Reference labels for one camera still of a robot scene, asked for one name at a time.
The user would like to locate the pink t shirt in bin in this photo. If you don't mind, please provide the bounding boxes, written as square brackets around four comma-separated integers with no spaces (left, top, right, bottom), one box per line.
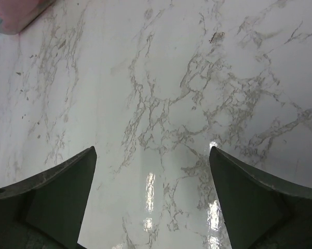
[0,0,54,35]

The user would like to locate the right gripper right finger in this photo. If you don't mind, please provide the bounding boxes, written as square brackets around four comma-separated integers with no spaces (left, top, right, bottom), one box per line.
[209,146,312,248]

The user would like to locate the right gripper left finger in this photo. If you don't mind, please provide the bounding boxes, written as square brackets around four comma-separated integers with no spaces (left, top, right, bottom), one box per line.
[0,146,97,248]

